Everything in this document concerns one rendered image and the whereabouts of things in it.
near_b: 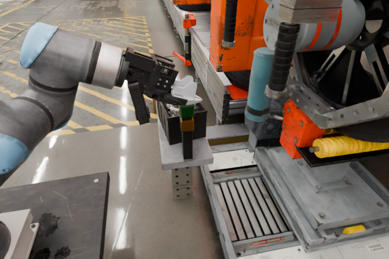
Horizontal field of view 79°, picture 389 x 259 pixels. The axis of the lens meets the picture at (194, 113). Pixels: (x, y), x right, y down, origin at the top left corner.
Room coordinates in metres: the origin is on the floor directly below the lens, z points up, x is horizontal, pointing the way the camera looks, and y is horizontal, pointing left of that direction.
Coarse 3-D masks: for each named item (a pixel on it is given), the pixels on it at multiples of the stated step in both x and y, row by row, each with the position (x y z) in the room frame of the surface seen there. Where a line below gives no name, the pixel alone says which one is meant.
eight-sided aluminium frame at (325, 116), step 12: (300, 72) 0.79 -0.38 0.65; (288, 84) 0.75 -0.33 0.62; (300, 84) 0.75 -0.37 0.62; (300, 96) 0.67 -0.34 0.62; (312, 96) 0.68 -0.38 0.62; (384, 96) 0.42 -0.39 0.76; (300, 108) 0.65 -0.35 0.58; (312, 108) 0.60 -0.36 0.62; (324, 108) 0.61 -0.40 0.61; (348, 108) 0.49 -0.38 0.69; (360, 108) 0.46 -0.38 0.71; (372, 108) 0.44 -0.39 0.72; (384, 108) 0.41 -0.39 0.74; (312, 120) 0.59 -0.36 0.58; (324, 120) 0.54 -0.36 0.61; (336, 120) 0.51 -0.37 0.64; (348, 120) 0.47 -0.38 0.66; (360, 120) 0.45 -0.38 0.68
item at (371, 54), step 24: (360, 0) 0.73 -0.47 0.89; (384, 0) 0.63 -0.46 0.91; (384, 24) 0.60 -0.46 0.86; (360, 48) 0.64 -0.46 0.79; (312, 72) 0.79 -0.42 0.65; (336, 72) 0.80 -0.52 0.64; (360, 72) 0.81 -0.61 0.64; (384, 72) 0.55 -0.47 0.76; (336, 96) 0.68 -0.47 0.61; (360, 96) 0.68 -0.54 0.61
